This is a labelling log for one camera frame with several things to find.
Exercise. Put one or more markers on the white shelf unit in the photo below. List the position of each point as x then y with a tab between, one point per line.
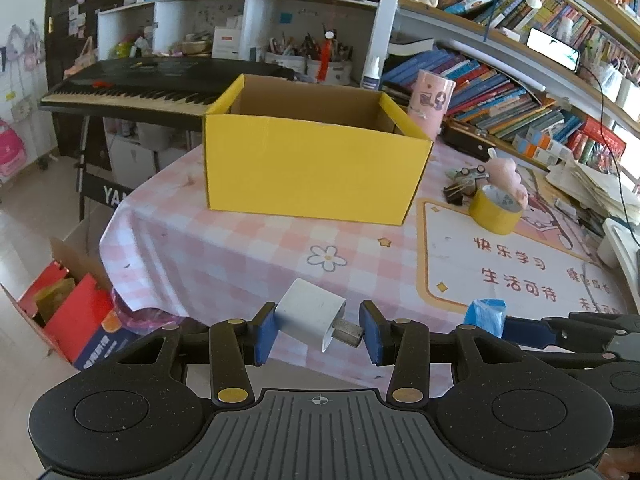
175	15

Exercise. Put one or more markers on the white storage bin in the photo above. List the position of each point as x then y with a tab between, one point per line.
617	250

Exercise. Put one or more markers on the dark wooden case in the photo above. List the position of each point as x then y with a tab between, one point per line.
465	140

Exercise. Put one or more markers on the pink tote bag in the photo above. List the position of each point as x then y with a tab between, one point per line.
27	47

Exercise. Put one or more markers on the dark wooden door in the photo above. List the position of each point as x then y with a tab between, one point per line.
65	10

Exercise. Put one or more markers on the row of blue-spined books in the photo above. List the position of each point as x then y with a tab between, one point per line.
490	95

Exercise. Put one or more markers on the pink plush toy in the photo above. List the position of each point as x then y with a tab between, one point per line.
505	175

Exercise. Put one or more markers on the yellow cardboard box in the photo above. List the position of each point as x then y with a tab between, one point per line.
310	170

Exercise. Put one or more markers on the white box red label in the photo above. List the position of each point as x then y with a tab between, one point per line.
227	44

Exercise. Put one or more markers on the stack of loose papers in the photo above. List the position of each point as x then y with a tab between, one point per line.
595	185

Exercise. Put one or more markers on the white charger adapter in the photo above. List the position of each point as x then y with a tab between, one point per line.
310	310

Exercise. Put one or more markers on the pink trash bag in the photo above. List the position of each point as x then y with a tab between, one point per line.
145	320

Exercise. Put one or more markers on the black binder clip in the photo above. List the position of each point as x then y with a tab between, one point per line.
457	194

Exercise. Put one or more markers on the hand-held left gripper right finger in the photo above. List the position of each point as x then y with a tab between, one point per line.
372	335

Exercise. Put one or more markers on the yellow tape roll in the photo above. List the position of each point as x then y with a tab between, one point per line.
492	215

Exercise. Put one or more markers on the white spray bottle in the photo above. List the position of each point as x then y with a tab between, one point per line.
371	72

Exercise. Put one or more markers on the pink backpack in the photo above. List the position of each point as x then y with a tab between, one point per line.
11	152

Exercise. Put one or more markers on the grey toy car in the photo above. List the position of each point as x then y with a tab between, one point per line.
467	174

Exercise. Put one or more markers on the red pen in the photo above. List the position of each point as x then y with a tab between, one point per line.
327	55

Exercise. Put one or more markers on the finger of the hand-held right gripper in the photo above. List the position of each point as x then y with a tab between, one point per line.
610	320
525	332

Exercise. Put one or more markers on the pink checked tablecloth desktop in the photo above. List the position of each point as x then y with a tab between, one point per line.
225	260

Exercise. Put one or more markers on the cartoon girl desk mat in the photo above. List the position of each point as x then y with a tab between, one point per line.
500	270

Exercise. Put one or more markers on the row of colourful thin books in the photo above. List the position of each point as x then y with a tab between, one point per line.
555	10

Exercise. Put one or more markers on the patterned pen holder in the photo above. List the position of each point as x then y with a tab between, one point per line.
327	72

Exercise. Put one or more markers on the box of red packets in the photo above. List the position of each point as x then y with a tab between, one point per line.
75	255

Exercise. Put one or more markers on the black electronic keyboard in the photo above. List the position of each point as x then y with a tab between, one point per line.
150	85

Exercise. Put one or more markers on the white pen holder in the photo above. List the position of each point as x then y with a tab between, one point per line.
285	60

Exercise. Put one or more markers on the black keyboard stand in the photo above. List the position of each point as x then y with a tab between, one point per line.
102	190

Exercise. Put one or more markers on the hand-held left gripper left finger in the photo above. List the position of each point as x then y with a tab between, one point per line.
265	335

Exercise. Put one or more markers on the pink cartoon cylinder container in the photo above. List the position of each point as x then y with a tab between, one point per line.
430	105

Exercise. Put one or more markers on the smartphone with lit screen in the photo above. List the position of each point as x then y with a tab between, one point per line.
552	47

